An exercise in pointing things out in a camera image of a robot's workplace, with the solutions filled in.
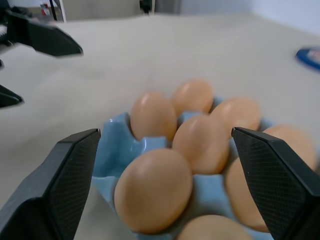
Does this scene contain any white panel with red label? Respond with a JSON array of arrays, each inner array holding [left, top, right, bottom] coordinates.
[[39, 0, 68, 24]]

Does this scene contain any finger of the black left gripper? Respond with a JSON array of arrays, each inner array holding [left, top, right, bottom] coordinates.
[[0, 84, 25, 109], [6, 10, 84, 58]]

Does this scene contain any blue round lid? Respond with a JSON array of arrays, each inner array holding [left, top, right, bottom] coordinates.
[[294, 46, 320, 71]]

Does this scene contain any brown egg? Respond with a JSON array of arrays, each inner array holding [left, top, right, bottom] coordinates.
[[130, 90, 179, 141], [113, 147, 194, 235], [209, 97, 263, 132], [171, 79, 215, 117], [175, 214, 254, 240], [224, 158, 271, 234], [261, 124, 318, 172], [172, 114, 231, 176]]

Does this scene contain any black device in background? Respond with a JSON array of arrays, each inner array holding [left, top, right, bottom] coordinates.
[[139, 0, 153, 16]]

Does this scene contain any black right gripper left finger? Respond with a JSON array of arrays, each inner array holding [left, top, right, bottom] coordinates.
[[0, 128, 102, 240]]

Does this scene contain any light blue egg carton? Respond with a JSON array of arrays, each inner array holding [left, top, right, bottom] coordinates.
[[91, 96, 277, 240]]

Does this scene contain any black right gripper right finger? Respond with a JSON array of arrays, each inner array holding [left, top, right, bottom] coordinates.
[[231, 126, 320, 240]]

